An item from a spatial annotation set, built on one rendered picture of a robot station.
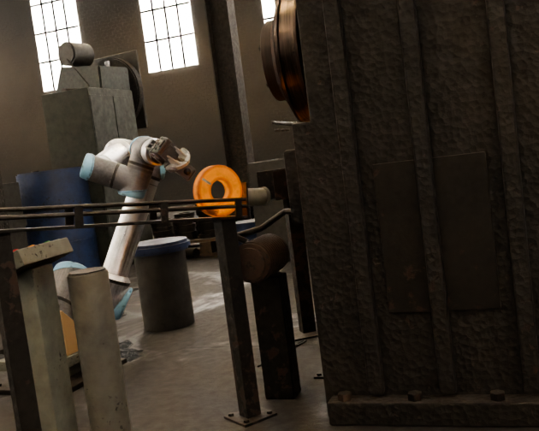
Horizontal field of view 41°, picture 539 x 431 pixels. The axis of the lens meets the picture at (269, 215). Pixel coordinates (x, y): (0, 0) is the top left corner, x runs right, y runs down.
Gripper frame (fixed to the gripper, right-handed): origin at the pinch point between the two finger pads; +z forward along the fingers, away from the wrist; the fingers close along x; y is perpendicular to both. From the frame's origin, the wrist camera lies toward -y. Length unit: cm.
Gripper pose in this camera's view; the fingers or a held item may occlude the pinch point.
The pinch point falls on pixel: (187, 162)
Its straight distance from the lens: 224.9
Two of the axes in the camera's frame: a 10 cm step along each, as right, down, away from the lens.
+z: 5.1, 1.7, -8.4
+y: -6.3, -5.9, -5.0
